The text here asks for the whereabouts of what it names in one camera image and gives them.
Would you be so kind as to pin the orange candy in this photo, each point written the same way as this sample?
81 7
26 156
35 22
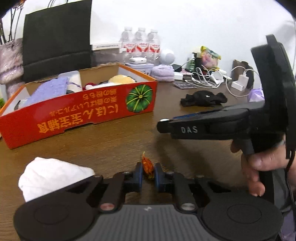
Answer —
147 166

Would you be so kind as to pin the red cardboard box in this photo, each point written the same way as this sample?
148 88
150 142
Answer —
52 117

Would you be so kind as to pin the yellow plush toy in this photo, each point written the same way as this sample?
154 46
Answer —
121 79

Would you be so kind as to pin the purple wrapped vase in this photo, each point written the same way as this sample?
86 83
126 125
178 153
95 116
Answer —
12 66

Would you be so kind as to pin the water bottle right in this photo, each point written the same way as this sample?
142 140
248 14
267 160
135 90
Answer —
154 47

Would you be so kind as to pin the purple fabric pouch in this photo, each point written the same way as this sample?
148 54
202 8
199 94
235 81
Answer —
48 90

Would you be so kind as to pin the white cloth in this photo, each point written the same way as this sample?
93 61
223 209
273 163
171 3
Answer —
43 176

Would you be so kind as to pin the person right hand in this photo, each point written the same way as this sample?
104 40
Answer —
251 165

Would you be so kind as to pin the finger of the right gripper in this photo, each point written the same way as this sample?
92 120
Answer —
198 128
205 115

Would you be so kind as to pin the colourful snack packet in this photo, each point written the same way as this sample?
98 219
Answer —
209 58

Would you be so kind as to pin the white flat box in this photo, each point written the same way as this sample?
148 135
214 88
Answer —
106 46

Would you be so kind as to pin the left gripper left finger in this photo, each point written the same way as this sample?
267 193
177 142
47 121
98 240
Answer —
138 177

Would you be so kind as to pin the water bottle left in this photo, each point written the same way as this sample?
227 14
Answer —
128 44

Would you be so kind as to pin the round white speaker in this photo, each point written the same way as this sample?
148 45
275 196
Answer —
166 58

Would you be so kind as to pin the water bottle middle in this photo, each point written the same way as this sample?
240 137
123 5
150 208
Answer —
141 43

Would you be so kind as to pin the purple white box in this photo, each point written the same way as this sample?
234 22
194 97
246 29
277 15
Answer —
256 95

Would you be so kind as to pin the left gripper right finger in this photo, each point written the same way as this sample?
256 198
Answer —
159 178

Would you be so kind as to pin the purple knitted item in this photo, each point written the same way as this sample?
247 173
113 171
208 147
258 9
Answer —
163 73

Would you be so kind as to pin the white plastic bottle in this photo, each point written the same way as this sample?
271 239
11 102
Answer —
73 81

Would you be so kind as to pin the black paper bag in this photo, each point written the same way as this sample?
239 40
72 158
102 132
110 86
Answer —
56 40

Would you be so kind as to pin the dried flowers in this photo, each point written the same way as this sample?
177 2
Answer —
10 21

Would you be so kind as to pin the black cloth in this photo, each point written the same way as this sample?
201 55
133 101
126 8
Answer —
203 98

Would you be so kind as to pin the red green ribbon item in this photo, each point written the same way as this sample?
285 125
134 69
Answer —
89 86

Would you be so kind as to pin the water bottle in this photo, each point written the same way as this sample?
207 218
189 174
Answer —
154 47
128 44
141 43

